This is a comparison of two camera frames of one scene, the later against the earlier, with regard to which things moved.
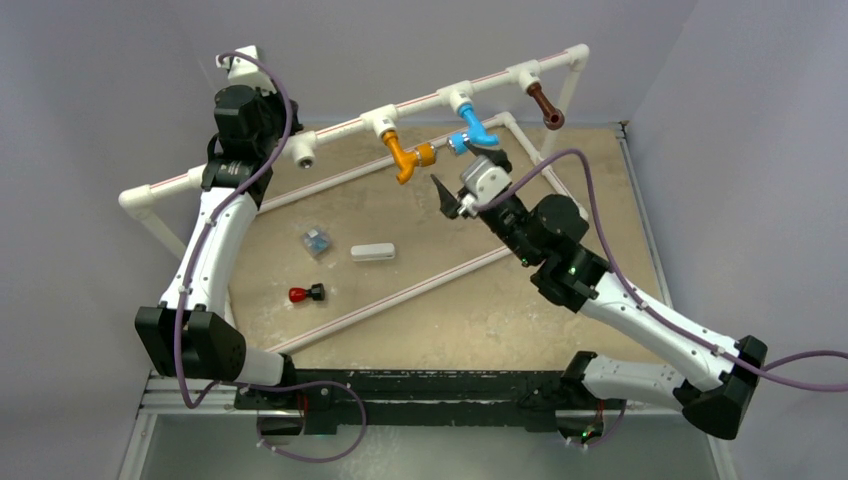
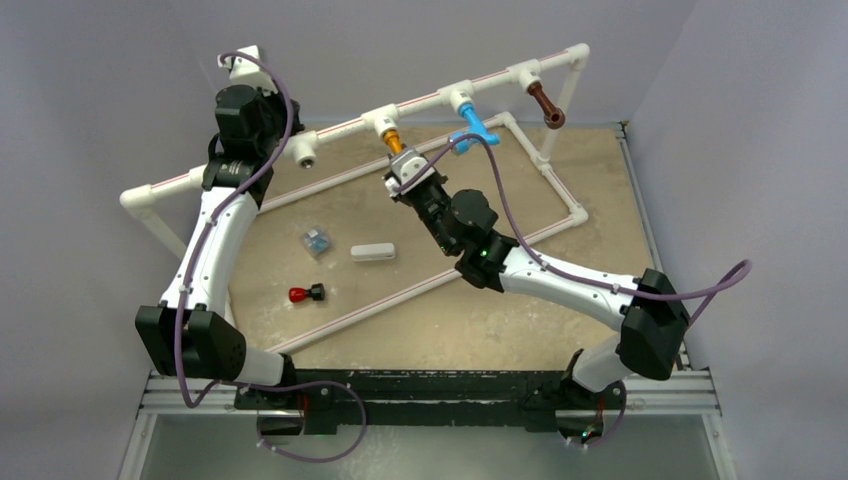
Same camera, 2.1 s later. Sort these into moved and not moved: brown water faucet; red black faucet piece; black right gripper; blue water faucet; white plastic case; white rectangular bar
Moved: white rectangular bar; black right gripper
Not moved: white plastic case; red black faucet piece; blue water faucet; brown water faucet
